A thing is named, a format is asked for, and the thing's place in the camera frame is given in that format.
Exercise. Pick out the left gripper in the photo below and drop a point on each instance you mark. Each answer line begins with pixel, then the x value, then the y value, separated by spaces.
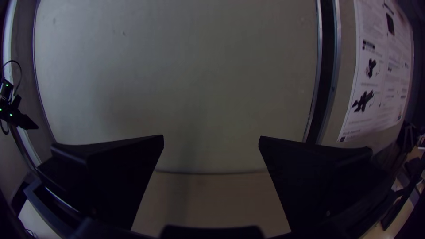
pixel 23 123

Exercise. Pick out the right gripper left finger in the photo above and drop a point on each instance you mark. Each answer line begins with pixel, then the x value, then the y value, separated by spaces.
pixel 109 176

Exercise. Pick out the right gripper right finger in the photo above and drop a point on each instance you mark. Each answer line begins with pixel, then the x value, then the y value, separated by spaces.
pixel 315 182

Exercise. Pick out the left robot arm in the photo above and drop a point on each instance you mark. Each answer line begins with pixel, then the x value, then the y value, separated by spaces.
pixel 6 99

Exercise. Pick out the white printed poster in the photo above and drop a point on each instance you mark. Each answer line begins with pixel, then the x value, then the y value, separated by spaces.
pixel 378 66

